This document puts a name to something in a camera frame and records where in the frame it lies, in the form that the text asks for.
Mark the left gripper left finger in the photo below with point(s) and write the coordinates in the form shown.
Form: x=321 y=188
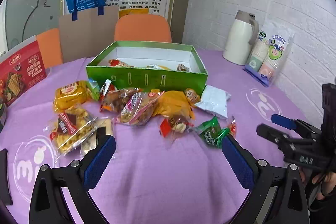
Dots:
x=48 y=204

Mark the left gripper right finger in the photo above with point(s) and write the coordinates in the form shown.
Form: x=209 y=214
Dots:
x=276 y=194

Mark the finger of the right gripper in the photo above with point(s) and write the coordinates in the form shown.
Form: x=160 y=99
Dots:
x=278 y=137
x=283 y=121

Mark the Danco galette cookie packet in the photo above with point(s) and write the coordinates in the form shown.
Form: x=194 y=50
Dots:
x=70 y=128

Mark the green snack packet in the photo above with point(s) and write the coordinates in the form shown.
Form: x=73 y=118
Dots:
x=211 y=132

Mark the white snack packet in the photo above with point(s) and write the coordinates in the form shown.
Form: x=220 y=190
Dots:
x=214 y=101

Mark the yellow soft bread packet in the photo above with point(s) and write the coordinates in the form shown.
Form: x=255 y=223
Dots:
x=71 y=94

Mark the red small snack packet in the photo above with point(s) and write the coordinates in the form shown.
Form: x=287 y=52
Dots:
x=174 y=125

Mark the brown clear snack packet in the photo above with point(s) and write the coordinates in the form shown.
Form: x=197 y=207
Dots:
x=116 y=100

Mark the orange snack bag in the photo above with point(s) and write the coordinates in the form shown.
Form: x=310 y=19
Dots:
x=173 y=103

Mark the pink clear nut packet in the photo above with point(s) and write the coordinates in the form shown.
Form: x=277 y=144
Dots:
x=139 y=108

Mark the right hand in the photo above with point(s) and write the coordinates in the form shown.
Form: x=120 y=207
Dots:
x=326 y=184

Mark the paper cup pack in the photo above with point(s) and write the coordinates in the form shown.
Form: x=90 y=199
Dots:
x=270 y=52

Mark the purple tablecloth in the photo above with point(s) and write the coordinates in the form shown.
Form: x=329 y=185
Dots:
x=150 y=179

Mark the white thermos jug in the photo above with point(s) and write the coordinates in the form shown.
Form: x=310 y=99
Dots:
x=241 y=38

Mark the red cracker box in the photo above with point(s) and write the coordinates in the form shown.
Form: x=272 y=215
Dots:
x=21 y=68

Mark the green snack box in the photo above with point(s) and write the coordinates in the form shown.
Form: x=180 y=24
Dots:
x=149 y=65

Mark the orange chair left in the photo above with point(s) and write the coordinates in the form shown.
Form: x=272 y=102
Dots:
x=49 y=45

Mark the orange chair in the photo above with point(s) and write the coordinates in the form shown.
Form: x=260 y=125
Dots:
x=49 y=45
x=142 y=27

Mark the brown cardboard sheet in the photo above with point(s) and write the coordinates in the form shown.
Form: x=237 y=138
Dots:
x=89 y=34

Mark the orange chair right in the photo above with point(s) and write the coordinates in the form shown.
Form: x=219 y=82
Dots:
x=142 y=27

